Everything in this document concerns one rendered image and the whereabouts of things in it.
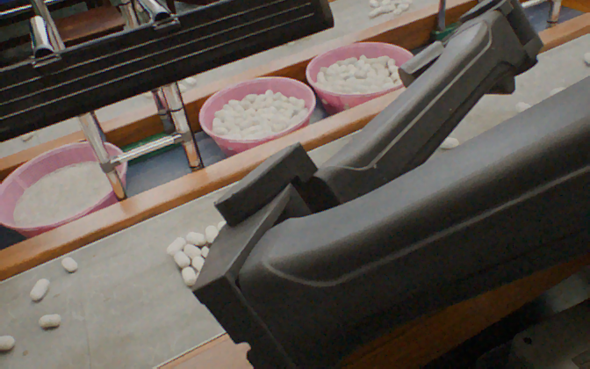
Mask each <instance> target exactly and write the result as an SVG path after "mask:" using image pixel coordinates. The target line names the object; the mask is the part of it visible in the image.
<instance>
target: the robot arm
mask: <svg viewBox="0 0 590 369"><path fill-rule="evenodd" d="M458 20H459V21H458V22H457V24H456V27H455V29H454V32H452V33H450V34H449V35H448V36H446V37H445V38H443V39H442V41H435V42H434V43H433V44H431V45H430V46H428V48H426V49H425V50H424V51H422V52H421V53H419V54H415V55H414V56H413V59H411V60H409V61H407V62H406V63H404V64H403V65H401V66H400V67H398V74H399V79H400V81H401V82H402V84H403V85H404V87H405V90H404V91H402V92H401V93H400V94H399V95H398V96H397V97H396V98H395V99H394V100H393V102H391V103H390V104H389V105H388V106H387V107H386V108H385V109H384V110H383V111H382V112H380V113H379V114H378V115H377V116H376V117H375V118H374V119H373V120H372V121H370V122H369V123H368V124H367V125H366V126H365V128H364V129H363V130H362V131H360V132H358V133H357V134H356V135H355V136H354V137H353V138H352V139H351V140H350V141H348V142H347V143H346V144H345V145H344V146H343V147H342V148H341V149H340V150H338V151H337V153H336V154H335V155H333V156H331V157H330V158H329V159H328V160H326V161H325V162H324V163H323V164H321V165H320V166H318V167H317V166H316V164H315V163H314V161H313V160H312V158H311V157H309V155H308V154H307V153H306V151H305V149H304V148H303V146H302V145H301V143H300V142H299V141H298V142H295V143H293V144H292V145H290V146H288V147H285V148H282V149H281V150H279V151H278V152H277V153H276V154H275V155H272V156H270V158H268V159H267V160H266V161H265V162H263V163H261V164H260V165H258V166H257V167H256V168H255V169H253V170H252V171H251V172H250V173H248V174H247V176H246V177H245V178H243V179H242V180H241V181H240V182H239V183H237V184H236V185H234V186H233V187H232V188H231V189H229V190H228V191H227V192H225V193H224V194H223V195H222V196H221V197H220V198H218V199H216V201H215V202H214V206H215V207H216V209H217V210H218V211H219V213H220V214H221V216H222V217H223V218H224V220H225V221H226V223H225V224H224V226H223V227H222V228H221V229H220V231H219V233H218V235H217V236H216V237H215V238H213V240H212V244H211V246H210V248H209V251H208V253H207V255H206V258H205V261H204V263H203V265H202V267H201V270H200V272H199V274H198V278H197V280H196V283H195V285H194V287H193V289H192V292H193V294H194V295H195V296H196V297H197V300H198V301H199V302H200V304H201V305H205V306H206V308H207V309H208V310H209V312H210V313H211V314H212V316H213V317H215V318H216V320H217V321H218V323H219V325H220V326H221V327H222V328H223V330H225V332H226V333H227V334H228V335H229V337H230V338H231V339H232V341H233V342H234V343H235V344H240V343H248V344H249V347H250V348H251V349H250V350H249V351H247V360H248V362H249V363H250V364H251V365H252V366H253V367H254V368H255V369H334V368H336V367H338V366H340V365H341V362H342V361H343V360H344V359H345V358H347V357H349V356H350V355H352V354H353V353H355V352H356V351H358V350H360V349H362V348H363V347H364V346H365V345H366V344H368V343H370V342H371V341H373V340H375V339H377V338H378V337H380V336H382V335H385V334H387V333H388V332H390V331H393V330H395V329H397V328H399V327H401V326H403V325H405V324H407V323H408V322H411V321H414V320H416V319H418V318H420V317H423V316H424V315H429V314H431V313H434V312H437V311H439V310H442V309H444V308H448V307H450V306H453V305H456V304H457V303H461V302H463V301H466V300H469V299H470V298H472V297H474V296H477V295H480V294H482V293H487V292H489V291H492V290H493V289H496V288H499V287H501V286H505V285H507V284H511V283H513V282H515V281H518V280H520V279H524V278H526V277H529V276H531V275H534V273H538V272H540V271H543V270H546V269H549V268H551V267H553V266H555V265H558V264H562V263H565V262H568V261H570V260H573V259H574V258H577V257H581V256H584V255H586V254H588V253H590V76H587V77H585V78H583V79H581V80H580V81H578V82H576V83H574V84H572V85H570V86H567V87H566V88H564V89H562V90H560V91H558V92H556V93H555V94H553V96H551V97H549V98H546V99H545V100H543V101H542V102H539V103H537V104H535V105H532V106H531V107H530V108H528V109H526V110H524V111H522V112H519V113H517V114H516V115H515V116H512V117H510V118H508V119H505V120H504V121H502V122H501V123H500V124H499V125H497V126H495V127H492V128H491V129H489V130H487V131H485V132H483V133H481V134H479V135H477V136H475V137H473V138H471V139H469V140H468V141H466V142H464V143H462V144H460V145H457V146H455V147H454V148H452V149H450V151H448V152H446V153H444V154H442V155H440V156H438V157H437V158H435V159H432V160H430V161H428V162H427V160H428V159H429V158H430V157H431V156H432V155H433V154H434V153H435V152H436V150H437V149H438V148H439V147H440V146H441V145H442V144H443V142H444V141H445V140H446V139H447V138H448V137H449V135H450V134H451V133H452V132H453V131H454V129H455V128H456V127H457V126H458V124H460V123H461V121H462V120H463V119H464V118H465V117H466V116H467V114H468V113H469V112H470V111H471V110H472V108H473V107H474V106H475V105H476V104H477V103H478V102H479V100H480V99H481V98H482V97H483V96H484V95H485V94H493V95H510V94H512V93H513V92H515V90H516V84H515V77H516V76H519V75H522V74H524V73H525V72H527V71H529V70H530V69H531V68H533V67H534V66H535V65H536V64H537V63H538V60H537V58H536V57H537V54H538V53H539V52H540V50H541V49H542V48H544V43H543V42H542V41H541V39H540V37H539V35H538V34H537V32H536V30H535V28H534V26H533V25H532V24H531V22H530V20H529V18H528V15H527V13H526V12H525V10H524V9H523V8H522V5H521V3H520V2H519V0H485V1H483V2H481V3H479V4H478V5H477V6H475V7H474V8H472V9H471V10H470V11H468V12H466V13H464V14H463V15H462V16H461V17H459V18H458Z"/></svg>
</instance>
